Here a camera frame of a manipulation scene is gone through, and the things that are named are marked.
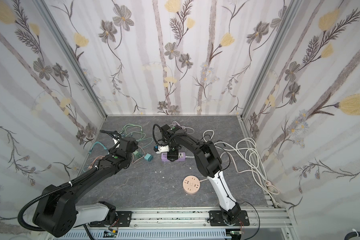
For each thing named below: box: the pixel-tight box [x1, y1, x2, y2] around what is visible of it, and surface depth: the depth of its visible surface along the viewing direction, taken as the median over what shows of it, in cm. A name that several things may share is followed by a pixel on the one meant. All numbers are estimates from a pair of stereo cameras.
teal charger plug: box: [144, 153, 154, 162], surface depth 97 cm
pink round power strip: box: [182, 175, 201, 194], surface depth 85 cm
